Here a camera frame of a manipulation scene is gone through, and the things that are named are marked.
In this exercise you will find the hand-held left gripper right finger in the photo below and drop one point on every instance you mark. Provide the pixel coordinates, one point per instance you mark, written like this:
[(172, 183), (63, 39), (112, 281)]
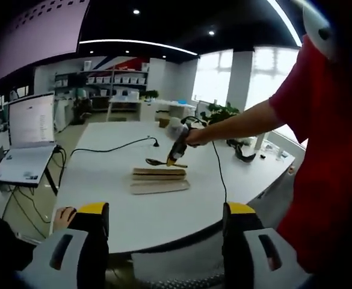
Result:
[(236, 247)]

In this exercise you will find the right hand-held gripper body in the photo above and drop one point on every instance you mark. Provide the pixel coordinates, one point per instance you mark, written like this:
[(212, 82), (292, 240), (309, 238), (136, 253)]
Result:
[(175, 129)]

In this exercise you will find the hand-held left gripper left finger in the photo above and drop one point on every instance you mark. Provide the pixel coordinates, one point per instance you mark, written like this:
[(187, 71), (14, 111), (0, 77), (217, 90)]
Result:
[(94, 241)]

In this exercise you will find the red-brown wooden spoon utensil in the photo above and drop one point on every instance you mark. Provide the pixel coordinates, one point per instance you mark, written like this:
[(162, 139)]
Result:
[(151, 161)]

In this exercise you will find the beige cutlery case lid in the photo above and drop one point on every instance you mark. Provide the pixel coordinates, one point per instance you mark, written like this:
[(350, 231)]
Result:
[(160, 187)]

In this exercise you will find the person's right hand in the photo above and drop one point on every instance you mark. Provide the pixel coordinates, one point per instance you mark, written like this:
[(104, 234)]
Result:
[(198, 137)]

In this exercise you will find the brown box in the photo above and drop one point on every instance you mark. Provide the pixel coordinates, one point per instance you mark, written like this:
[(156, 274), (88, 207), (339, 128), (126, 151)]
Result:
[(164, 123)]

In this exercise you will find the white low cabinet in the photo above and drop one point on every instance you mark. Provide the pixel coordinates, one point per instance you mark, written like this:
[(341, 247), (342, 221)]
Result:
[(147, 111)]

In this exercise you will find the black computer mouse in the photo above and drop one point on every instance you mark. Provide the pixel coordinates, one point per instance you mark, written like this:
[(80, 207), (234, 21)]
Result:
[(70, 213)]

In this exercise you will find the small green plant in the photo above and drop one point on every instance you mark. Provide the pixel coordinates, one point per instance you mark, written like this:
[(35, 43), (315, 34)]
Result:
[(150, 94)]

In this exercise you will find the green potted plant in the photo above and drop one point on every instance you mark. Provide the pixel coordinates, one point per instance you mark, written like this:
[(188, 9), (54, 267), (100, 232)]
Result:
[(221, 113)]

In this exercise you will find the white work table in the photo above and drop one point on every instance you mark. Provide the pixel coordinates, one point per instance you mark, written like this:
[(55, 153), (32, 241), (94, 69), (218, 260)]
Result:
[(123, 100)]

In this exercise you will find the narrow bright window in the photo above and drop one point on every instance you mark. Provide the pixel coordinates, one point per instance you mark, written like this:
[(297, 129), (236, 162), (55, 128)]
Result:
[(211, 78)]

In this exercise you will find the black headset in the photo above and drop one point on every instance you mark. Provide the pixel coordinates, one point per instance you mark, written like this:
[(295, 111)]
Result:
[(245, 159)]

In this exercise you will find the black laptop stand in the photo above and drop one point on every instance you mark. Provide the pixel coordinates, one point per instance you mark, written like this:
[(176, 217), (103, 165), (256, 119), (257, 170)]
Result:
[(50, 182)]

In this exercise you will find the shelf of white storage bins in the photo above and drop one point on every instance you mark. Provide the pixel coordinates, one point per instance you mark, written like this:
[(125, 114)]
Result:
[(118, 79)]

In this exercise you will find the white bottle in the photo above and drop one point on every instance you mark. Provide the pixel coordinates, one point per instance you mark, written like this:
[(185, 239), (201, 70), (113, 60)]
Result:
[(258, 143)]

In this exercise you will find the long ceiling light strip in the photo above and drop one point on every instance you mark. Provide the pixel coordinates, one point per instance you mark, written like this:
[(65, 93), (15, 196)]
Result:
[(285, 19), (133, 42)]

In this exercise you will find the wide bright window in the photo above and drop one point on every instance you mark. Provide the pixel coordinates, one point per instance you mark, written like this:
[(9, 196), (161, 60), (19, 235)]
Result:
[(263, 75)]

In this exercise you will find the white floor cabinet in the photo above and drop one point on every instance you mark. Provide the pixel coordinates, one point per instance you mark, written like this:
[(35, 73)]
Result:
[(62, 114)]

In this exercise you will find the person in red shirt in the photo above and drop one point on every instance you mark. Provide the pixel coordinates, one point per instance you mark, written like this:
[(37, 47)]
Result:
[(329, 150)]

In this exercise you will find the white laptop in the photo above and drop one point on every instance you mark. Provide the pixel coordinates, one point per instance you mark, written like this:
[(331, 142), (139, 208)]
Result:
[(31, 120)]

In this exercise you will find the pale purple ceiling panel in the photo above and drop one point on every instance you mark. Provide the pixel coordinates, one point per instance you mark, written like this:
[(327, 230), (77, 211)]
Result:
[(37, 33)]

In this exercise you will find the white chest-worn device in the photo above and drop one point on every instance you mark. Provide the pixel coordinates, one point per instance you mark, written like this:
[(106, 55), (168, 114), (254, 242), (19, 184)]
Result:
[(317, 27)]

